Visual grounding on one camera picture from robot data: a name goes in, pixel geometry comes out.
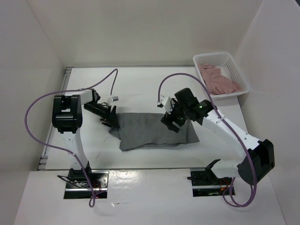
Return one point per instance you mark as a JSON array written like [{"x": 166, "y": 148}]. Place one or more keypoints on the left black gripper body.
[{"x": 97, "y": 109}]

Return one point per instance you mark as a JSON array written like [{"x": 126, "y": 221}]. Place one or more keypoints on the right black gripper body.
[{"x": 178, "y": 114}]

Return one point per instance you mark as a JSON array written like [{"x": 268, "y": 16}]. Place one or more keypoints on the grey pleated skirt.
[{"x": 145, "y": 130}]

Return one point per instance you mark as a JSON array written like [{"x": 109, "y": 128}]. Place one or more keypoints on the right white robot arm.
[{"x": 256, "y": 156}]

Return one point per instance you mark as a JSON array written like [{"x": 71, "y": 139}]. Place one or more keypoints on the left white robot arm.
[{"x": 67, "y": 118}]

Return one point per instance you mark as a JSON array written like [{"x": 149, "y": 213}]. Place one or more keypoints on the pink skirt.
[{"x": 216, "y": 83}]

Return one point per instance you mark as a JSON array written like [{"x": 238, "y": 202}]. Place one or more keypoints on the white plastic basket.
[{"x": 228, "y": 68}]

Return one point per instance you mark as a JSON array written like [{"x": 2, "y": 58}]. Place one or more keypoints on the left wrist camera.
[{"x": 112, "y": 99}]

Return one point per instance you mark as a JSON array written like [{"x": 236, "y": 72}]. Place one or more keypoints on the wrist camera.
[
  {"x": 112, "y": 99},
  {"x": 166, "y": 103}
]

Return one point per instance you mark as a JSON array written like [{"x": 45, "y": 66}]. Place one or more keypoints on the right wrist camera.
[{"x": 166, "y": 103}]

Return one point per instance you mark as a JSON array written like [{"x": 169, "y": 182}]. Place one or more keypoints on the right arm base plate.
[{"x": 202, "y": 186}]

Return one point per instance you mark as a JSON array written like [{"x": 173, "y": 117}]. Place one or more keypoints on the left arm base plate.
[{"x": 93, "y": 185}]

